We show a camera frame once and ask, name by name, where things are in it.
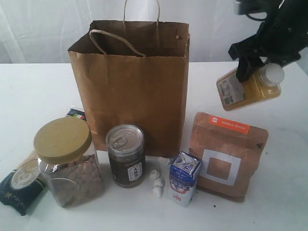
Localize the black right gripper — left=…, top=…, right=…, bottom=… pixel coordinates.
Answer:
left=228, top=14, right=301, bottom=82

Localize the yellow grain plastic bottle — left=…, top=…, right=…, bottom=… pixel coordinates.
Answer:
left=217, top=64, right=284, bottom=111

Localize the brown kraft pouch orange label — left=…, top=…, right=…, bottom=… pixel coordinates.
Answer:
left=189, top=112, right=269, bottom=202

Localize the large brown paper bag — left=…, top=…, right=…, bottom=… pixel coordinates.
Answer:
left=67, top=0, right=191, bottom=157

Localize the blue white milk carton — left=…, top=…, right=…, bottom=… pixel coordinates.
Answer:
left=167, top=152, right=202, bottom=207

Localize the clear nut jar gold lid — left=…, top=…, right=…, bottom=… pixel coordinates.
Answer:
left=33, top=117, right=104, bottom=208

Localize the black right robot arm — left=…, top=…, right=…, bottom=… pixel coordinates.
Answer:
left=228, top=0, right=308, bottom=82

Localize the spaghetti packet dark blue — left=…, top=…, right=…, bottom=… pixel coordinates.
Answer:
left=0, top=108, right=87, bottom=216

